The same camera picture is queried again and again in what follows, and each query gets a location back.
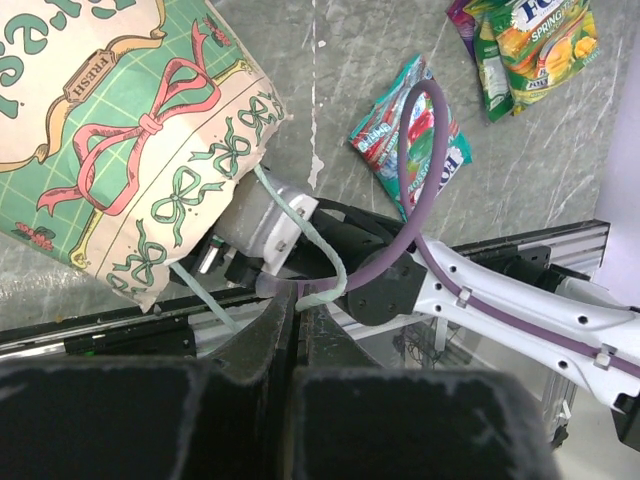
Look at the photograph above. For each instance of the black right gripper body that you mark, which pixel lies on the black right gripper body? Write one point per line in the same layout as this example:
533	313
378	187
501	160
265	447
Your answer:
213	255

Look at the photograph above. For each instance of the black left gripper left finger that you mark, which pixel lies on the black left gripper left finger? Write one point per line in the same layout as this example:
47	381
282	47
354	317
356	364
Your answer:
148	417

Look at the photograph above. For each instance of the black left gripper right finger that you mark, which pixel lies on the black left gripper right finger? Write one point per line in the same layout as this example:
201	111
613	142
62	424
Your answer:
354	419

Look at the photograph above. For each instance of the green printed paper bag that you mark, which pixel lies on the green printed paper bag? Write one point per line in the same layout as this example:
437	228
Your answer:
126	127

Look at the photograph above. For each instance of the green Fox's candy packet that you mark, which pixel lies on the green Fox's candy packet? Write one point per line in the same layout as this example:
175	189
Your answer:
498	100

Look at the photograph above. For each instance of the purple Fox's candy packet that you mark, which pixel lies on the purple Fox's candy packet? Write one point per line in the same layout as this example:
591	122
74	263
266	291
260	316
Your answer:
464	23

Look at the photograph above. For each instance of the yellow green Fox's packet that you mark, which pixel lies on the yellow green Fox's packet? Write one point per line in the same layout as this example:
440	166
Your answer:
542	45

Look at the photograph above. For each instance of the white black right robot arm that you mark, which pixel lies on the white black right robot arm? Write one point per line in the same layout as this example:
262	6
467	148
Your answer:
505	290

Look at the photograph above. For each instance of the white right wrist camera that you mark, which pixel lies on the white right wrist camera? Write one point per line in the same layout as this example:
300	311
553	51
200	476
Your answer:
256	226

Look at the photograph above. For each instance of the aluminium mounting rail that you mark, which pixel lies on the aluminium mounting rail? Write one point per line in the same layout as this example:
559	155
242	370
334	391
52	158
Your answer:
185	326

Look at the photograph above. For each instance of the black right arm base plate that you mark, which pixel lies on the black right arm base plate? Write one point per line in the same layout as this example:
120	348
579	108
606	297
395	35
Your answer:
533	267

